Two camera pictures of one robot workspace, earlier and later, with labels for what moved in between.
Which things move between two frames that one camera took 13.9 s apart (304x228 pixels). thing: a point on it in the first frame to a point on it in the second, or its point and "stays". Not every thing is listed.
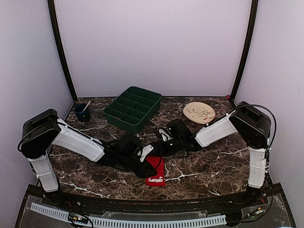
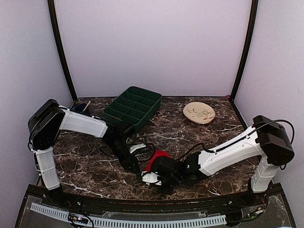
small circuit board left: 76,217 stays
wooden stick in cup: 89,101 stays
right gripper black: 164,151 to 167,190
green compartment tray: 133,109 stays
